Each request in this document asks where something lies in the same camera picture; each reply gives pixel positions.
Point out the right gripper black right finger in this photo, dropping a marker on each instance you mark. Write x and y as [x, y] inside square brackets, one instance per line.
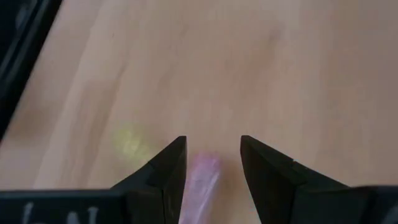
[280, 186]

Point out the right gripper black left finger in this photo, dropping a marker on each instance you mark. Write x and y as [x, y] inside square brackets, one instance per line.
[164, 186]

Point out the pink pill bottle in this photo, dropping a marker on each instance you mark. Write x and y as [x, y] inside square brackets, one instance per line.
[202, 186]

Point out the yellow pill bottle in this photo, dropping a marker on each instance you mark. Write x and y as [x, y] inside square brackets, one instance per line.
[130, 144]

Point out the black aluminium table frame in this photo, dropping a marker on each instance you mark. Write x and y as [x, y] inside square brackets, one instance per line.
[18, 46]

